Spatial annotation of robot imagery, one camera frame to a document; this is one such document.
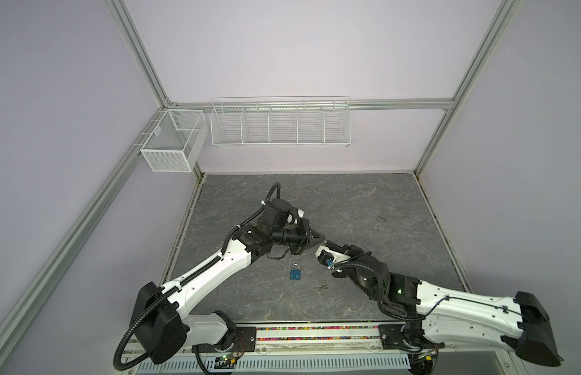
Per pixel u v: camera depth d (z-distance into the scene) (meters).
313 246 0.66
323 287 0.85
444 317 0.50
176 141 1.02
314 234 0.70
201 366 0.69
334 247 0.68
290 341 0.75
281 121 0.97
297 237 0.64
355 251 0.63
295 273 0.88
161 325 0.39
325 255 0.58
